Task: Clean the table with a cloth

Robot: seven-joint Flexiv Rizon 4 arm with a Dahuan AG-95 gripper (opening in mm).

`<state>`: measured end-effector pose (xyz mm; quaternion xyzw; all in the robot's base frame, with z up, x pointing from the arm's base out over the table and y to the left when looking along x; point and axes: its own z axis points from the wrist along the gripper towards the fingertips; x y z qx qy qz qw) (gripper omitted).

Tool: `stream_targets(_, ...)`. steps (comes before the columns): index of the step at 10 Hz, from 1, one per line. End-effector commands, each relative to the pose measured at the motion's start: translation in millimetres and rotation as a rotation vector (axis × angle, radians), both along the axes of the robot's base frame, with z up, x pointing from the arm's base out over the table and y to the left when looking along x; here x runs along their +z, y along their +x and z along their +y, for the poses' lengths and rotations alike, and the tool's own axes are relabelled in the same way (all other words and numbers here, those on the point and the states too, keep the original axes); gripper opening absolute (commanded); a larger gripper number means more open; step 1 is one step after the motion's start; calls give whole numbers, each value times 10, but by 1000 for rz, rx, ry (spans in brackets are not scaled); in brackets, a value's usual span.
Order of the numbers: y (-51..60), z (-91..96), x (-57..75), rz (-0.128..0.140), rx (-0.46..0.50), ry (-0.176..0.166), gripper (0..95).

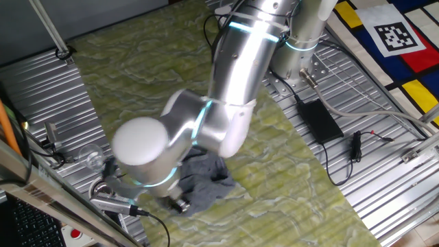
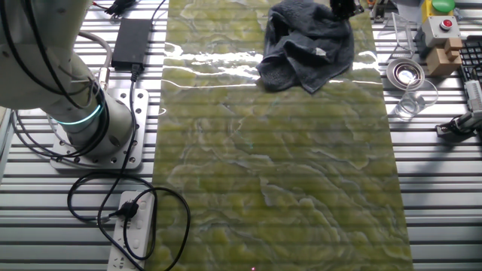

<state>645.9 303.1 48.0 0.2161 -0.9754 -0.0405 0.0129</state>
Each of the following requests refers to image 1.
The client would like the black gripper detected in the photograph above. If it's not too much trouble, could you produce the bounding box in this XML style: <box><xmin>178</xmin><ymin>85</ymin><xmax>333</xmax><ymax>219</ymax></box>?
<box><xmin>159</xmin><ymin>194</ymin><xmax>192</xmax><ymax>216</ymax></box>

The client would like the dark grey cloth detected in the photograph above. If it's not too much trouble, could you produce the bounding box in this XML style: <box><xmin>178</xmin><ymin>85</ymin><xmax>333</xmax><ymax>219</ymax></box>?
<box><xmin>156</xmin><ymin>147</ymin><xmax>237</xmax><ymax>217</ymax></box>

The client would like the coloured block pattern cloth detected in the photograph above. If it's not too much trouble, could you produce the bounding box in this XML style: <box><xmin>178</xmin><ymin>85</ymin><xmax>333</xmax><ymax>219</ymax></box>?
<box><xmin>324</xmin><ymin>0</ymin><xmax>439</xmax><ymax>128</ymax></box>

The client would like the clear plastic cup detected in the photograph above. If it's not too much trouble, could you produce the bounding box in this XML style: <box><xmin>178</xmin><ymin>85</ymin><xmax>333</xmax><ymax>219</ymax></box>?
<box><xmin>78</xmin><ymin>143</ymin><xmax>109</xmax><ymax>173</ymax></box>

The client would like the grey box with red button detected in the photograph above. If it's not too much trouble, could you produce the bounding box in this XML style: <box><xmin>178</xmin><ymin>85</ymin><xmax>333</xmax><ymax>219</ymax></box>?
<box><xmin>60</xmin><ymin>224</ymin><xmax>97</xmax><ymax>247</ymax></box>

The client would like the green marble pattern mat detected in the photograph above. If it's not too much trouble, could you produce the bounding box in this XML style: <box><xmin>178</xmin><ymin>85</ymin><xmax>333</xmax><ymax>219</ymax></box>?
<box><xmin>70</xmin><ymin>0</ymin><xmax>383</xmax><ymax>247</ymax></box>

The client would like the black keyboard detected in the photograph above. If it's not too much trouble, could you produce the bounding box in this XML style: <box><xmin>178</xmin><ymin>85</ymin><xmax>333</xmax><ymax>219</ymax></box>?
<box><xmin>6</xmin><ymin>195</ymin><xmax>68</xmax><ymax>247</ymax></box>

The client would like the black power adapter brick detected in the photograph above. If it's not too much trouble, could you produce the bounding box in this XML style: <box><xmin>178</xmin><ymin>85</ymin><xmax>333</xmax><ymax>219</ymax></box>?
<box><xmin>296</xmin><ymin>98</ymin><xmax>345</xmax><ymax>145</ymax></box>

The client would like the orange pole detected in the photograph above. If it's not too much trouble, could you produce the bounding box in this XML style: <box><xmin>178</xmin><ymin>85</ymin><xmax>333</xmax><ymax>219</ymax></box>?
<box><xmin>0</xmin><ymin>99</ymin><xmax>22</xmax><ymax>157</ymax></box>

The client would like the white power strip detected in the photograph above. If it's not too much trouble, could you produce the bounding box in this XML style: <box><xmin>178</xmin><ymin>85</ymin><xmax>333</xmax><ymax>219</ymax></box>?
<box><xmin>214</xmin><ymin>5</ymin><xmax>234</xmax><ymax>18</ymax></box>

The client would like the thin metal pole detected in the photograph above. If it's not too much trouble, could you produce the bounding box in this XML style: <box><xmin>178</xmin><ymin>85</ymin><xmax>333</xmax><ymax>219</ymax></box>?
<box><xmin>29</xmin><ymin>0</ymin><xmax>75</xmax><ymax>66</ymax></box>

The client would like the white fiducial marker sheet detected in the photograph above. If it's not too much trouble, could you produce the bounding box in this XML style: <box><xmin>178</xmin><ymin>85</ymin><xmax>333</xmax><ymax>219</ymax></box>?
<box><xmin>355</xmin><ymin>3</ymin><xmax>427</xmax><ymax>58</ymax></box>

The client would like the black camera cable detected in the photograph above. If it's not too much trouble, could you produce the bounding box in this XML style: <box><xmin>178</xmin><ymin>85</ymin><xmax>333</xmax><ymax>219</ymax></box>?
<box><xmin>132</xmin><ymin>205</ymin><xmax>171</xmax><ymax>247</ymax></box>

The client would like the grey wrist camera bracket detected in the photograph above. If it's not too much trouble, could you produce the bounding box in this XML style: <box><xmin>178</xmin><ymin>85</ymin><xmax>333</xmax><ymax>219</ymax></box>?
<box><xmin>104</xmin><ymin>174</ymin><xmax>145</xmax><ymax>200</ymax></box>

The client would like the silver ribbed camera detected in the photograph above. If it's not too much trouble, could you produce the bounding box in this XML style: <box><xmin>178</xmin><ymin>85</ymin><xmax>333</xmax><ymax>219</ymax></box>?
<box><xmin>89</xmin><ymin>192</ymin><xmax>134</xmax><ymax>216</ymax></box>

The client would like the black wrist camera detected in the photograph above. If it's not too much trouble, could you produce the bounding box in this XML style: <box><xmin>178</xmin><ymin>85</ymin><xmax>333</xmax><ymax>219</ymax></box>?
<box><xmin>102</xmin><ymin>156</ymin><xmax>119</xmax><ymax>179</ymax></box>

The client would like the shiny metal frame bar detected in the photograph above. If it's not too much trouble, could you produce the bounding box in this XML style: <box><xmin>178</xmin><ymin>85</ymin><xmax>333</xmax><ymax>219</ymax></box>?
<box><xmin>0</xmin><ymin>139</ymin><xmax>143</xmax><ymax>247</ymax></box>

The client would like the small silver camera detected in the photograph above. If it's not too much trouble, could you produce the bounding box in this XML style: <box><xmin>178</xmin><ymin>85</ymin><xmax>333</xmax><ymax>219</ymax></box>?
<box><xmin>40</xmin><ymin>121</ymin><xmax>66</xmax><ymax>152</ymax></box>

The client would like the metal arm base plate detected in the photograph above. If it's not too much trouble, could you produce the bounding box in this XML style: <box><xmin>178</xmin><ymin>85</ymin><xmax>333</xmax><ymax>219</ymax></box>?
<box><xmin>263</xmin><ymin>51</ymin><xmax>330</xmax><ymax>100</ymax></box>

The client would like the black adapter power cord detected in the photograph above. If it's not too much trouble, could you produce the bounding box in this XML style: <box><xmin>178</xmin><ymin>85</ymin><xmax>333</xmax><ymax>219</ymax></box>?
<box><xmin>269</xmin><ymin>68</ymin><xmax>302</xmax><ymax>104</ymax></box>

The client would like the thick grey cable, metal connector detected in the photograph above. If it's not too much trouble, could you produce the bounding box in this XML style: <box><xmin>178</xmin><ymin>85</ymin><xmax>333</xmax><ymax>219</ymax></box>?
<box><xmin>299</xmin><ymin>67</ymin><xmax>439</xmax><ymax>134</ymax></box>

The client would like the black bundled cable, red wire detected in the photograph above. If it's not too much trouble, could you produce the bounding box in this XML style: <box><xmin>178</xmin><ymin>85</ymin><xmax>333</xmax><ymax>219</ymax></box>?
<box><xmin>322</xmin><ymin>129</ymin><xmax>395</xmax><ymax>187</ymax></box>

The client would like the aluminium frame profile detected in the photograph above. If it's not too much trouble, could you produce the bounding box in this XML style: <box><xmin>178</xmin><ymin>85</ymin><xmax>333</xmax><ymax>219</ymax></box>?
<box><xmin>401</xmin><ymin>102</ymin><xmax>439</xmax><ymax>164</ymax></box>

